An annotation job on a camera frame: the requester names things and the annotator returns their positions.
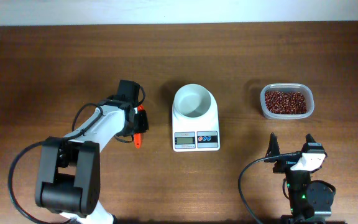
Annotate orange measuring scoop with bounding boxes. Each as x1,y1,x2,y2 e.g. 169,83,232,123
134,105,144,149

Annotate red beans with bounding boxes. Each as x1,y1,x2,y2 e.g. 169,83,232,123
265,91,307,114

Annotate white bowl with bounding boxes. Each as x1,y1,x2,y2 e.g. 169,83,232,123
173,84,212,119

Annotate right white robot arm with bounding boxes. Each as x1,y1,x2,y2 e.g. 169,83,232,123
265,133,336,224

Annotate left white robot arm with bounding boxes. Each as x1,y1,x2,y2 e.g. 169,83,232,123
35,80,149,223

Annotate white kitchen scale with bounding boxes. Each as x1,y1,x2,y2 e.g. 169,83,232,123
172,94,221,152

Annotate clear plastic container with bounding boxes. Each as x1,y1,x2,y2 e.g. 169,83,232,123
260,83,315,119

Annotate left black cable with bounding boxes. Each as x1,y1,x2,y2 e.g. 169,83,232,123
7,102,105,224

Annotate black cable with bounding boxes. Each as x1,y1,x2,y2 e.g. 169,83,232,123
7,102,105,224
237,152,301,224

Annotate right black cable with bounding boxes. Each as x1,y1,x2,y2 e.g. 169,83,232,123
237,152,301,224

